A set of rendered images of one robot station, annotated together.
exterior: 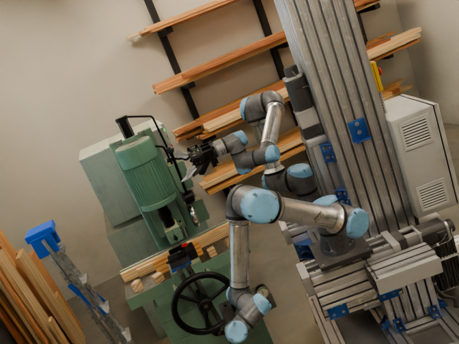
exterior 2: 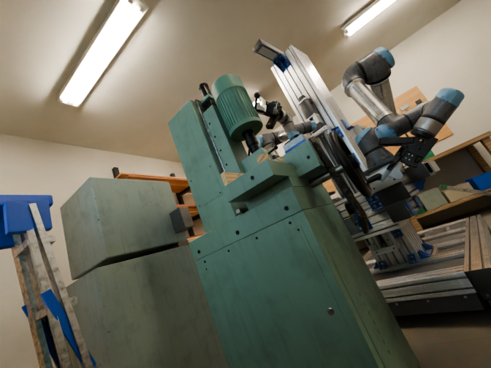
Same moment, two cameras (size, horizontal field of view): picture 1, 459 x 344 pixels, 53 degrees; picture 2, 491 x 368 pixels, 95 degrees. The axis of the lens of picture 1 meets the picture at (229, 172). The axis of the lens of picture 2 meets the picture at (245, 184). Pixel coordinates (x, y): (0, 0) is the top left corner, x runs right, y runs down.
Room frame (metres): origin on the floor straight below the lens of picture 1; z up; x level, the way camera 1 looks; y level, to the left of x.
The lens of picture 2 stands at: (1.48, 1.23, 0.65)
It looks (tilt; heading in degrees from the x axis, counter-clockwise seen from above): 16 degrees up; 310
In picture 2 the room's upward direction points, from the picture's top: 23 degrees counter-clockwise
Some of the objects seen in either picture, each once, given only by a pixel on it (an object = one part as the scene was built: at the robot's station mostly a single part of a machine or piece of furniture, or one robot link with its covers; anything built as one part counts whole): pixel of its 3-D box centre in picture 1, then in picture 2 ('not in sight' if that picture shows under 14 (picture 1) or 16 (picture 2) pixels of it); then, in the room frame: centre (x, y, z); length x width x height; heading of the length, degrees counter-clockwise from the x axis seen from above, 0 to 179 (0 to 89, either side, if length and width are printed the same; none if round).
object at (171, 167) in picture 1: (180, 174); not in sight; (2.29, 0.24, 1.22); 0.09 x 0.08 x 0.15; 9
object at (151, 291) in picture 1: (188, 270); (291, 178); (1.94, 0.35, 0.87); 0.61 x 0.30 x 0.06; 99
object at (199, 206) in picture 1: (197, 209); not in sight; (2.26, 0.23, 1.02); 0.09 x 0.07 x 0.12; 99
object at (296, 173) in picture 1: (300, 177); not in sight; (2.22, -0.33, 0.98); 0.13 x 0.12 x 0.14; 60
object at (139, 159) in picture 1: (146, 173); (236, 108); (2.05, 0.36, 1.35); 0.18 x 0.18 x 0.31
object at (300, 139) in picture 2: (182, 256); (297, 145); (1.86, 0.33, 0.99); 0.13 x 0.11 x 0.06; 99
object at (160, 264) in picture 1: (177, 257); not in sight; (1.98, 0.38, 0.94); 0.23 x 0.02 x 0.07; 99
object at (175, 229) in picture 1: (173, 231); (257, 163); (2.07, 0.36, 1.03); 0.14 x 0.07 x 0.09; 9
